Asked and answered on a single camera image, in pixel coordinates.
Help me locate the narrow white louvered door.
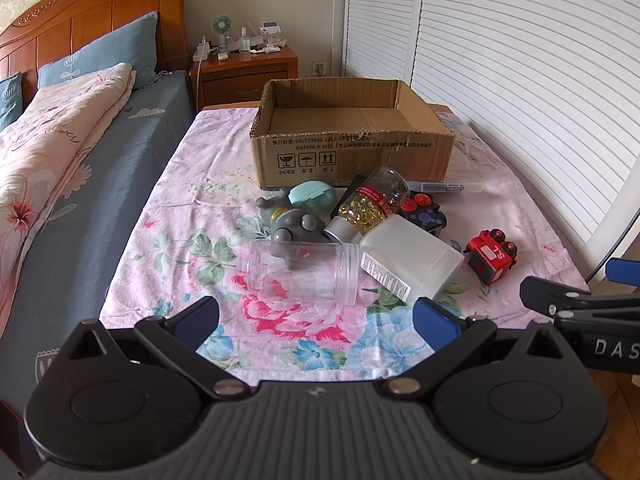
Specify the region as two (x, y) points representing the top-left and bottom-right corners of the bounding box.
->
(345, 0), (426, 91)

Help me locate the teal round case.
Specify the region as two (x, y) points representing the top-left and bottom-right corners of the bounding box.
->
(289, 180), (335, 213)

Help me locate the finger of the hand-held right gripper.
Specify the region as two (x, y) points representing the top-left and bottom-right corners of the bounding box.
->
(519, 275), (640, 317)
(604, 257), (640, 282)

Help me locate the grey elephant toy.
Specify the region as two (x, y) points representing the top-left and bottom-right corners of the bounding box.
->
(256, 187), (331, 273)

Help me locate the small green desk fan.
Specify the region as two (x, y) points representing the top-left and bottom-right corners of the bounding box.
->
(210, 15), (233, 61)

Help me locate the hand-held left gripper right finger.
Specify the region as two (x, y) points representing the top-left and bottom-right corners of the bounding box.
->
(381, 296), (576, 402)

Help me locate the pink floral quilt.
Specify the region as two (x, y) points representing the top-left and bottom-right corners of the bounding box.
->
(0, 62), (137, 331)

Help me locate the pink floral table cloth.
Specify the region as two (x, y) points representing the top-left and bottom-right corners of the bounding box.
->
(99, 105), (591, 386)

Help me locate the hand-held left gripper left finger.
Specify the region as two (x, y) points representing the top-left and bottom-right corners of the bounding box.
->
(59, 296), (251, 402)

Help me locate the blue bed sheet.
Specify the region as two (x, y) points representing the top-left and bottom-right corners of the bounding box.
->
(0, 69), (196, 411)

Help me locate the white phone stand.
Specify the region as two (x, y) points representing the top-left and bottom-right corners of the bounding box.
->
(259, 19), (282, 53)

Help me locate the blue floral pillow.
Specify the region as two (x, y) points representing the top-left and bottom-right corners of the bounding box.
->
(37, 11), (158, 92)

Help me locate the yellow capsule bottle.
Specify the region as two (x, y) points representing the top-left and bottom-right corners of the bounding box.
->
(322, 166), (411, 246)

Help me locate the black toy with red buttons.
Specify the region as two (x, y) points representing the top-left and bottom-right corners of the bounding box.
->
(397, 193), (448, 238)

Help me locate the clear plastic jar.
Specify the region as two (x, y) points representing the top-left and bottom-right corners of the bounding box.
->
(248, 240), (362, 308)

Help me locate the frosted white plastic container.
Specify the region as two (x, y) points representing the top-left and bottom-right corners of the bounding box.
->
(359, 214), (466, 306)

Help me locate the red toy train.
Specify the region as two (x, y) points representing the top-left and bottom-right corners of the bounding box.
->
(465, 229), (519, 287)

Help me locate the brown cardboard box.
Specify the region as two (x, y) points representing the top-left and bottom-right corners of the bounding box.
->
(250, 78), (457, 191)

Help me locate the wooden bed headboard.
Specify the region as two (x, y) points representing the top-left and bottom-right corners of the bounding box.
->
(0, 0), (187, 96)

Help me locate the teal pillow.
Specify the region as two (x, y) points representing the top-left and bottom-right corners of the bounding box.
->
(0, 71), (23, 133)

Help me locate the wooden nightstand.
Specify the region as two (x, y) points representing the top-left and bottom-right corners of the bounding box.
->
(189, 45), (300, 113)

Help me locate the wide white louvered door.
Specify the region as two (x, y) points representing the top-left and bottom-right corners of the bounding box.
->
(410, 0), (640, 281)

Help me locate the clear plastic card case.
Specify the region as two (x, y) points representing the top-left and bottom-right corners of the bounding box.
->
(407, 181), (483, 195)

